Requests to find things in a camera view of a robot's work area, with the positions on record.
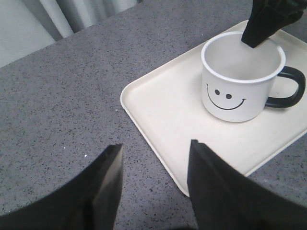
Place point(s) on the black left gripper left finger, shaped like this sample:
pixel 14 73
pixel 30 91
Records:
pixel 87 202

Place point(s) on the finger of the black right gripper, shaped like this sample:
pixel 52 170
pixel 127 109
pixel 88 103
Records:
pixel 268 16

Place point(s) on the cream rectangular plastic tray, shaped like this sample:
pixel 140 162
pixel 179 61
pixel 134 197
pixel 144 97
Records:
pixel 165 105

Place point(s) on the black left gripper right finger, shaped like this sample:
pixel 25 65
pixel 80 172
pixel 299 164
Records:
pixel 224 199

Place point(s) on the grey pleated curtain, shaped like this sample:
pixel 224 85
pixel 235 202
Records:
pixel 27 26

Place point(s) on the white smiley mug black handle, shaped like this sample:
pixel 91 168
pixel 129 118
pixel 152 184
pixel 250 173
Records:
pixel 237 79

